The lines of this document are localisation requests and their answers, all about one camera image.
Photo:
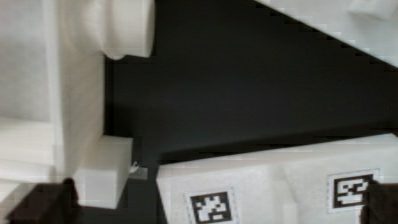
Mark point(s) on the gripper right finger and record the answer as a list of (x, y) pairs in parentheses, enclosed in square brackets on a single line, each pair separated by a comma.
[(379, 212)]

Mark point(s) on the white cabinet body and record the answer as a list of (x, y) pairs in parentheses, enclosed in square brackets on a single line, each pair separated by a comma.
[(61, 36)]

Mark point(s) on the white closed box with tags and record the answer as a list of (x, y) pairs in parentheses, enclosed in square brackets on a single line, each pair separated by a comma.
[(289, 186)]

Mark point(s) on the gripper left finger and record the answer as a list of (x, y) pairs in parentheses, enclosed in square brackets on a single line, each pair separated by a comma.
[(49, 206)]

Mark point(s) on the white U-shaped frame fence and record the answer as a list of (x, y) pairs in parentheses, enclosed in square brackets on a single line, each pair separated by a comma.
[(360, 21)]

